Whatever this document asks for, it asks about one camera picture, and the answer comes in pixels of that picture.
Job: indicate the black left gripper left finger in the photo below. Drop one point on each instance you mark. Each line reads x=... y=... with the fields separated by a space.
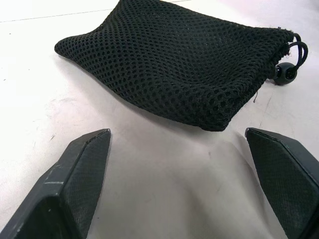
x=62 y=189

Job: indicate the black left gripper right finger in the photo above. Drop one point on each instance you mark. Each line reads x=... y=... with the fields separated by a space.
x=281 y=174

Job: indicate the black mesh drawstring bag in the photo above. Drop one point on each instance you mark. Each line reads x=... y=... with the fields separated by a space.
x=159 y=64

